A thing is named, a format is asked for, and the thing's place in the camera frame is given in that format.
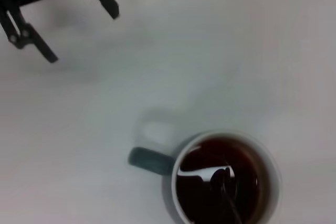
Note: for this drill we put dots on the grey ceramic mug with tea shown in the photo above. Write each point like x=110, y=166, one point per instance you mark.
x=149, y=162

